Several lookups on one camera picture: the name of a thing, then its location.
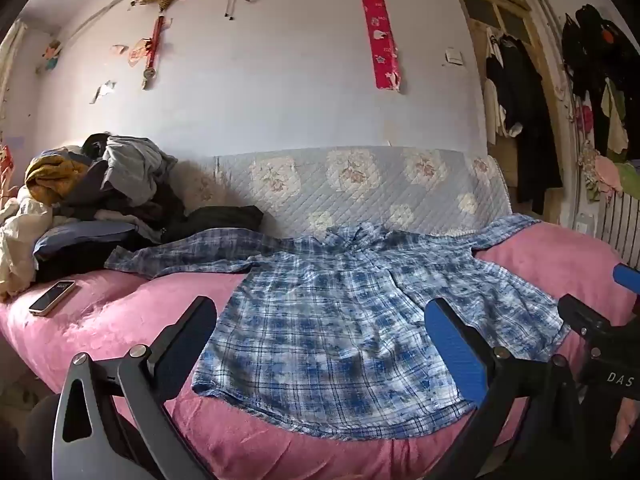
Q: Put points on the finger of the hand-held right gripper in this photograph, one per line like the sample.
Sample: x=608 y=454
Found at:
x=587 y=317
x=627 y=279

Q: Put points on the dark hanging clothes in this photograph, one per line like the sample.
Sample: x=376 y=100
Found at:
x=595 y=55

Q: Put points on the butterfly wall sticker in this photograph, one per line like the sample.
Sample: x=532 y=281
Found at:
x=134 y=52

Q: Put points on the smartphone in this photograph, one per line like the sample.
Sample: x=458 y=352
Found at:
x=52 y=297

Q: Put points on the yellow garment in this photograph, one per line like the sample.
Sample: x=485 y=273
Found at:
x=55 y=175

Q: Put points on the wooden door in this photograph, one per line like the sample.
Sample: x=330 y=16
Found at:
x=500 y=15

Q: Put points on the wall light switch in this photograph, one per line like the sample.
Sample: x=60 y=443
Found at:
x=454 y=56

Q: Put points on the cream cloth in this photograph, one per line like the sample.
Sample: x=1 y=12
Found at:
x=20 y=240

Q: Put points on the pink and green cloths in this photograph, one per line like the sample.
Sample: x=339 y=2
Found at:
x=610 y=172

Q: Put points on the black padded jacket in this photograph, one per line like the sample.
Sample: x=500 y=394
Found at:
x=220 y=220

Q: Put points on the white wall outlet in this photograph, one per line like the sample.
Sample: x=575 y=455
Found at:
x=585 y=224

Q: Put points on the torn paper wall sticker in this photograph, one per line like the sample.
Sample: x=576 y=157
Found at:
x=102 y=91

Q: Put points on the red tassel ornament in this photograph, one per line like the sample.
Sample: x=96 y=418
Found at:
x=154 y=45

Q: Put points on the quilted floral sofa backrest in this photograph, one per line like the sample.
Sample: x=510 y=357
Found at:
x=300 y=195

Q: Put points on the white radiator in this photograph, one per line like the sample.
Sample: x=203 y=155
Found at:
x=620 y=225

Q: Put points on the red wall banner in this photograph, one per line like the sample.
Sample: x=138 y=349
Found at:
x=382 y=35

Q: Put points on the grey garment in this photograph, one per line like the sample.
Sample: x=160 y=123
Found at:
x=132 y=165

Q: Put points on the blue plaid shirt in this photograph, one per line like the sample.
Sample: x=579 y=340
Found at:
x=325 y=335

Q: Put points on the black hanging coat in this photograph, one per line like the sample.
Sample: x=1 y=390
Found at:
x=525 y=110

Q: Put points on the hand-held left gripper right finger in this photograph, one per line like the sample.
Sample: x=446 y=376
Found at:
x=457 y=350

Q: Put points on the blue pillow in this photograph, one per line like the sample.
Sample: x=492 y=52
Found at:
x=82 y=237

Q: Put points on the pink fleece blanket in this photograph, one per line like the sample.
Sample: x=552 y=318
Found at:
x=125 y=310

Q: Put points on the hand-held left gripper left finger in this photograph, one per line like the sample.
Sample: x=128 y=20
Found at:
x=197 y=317

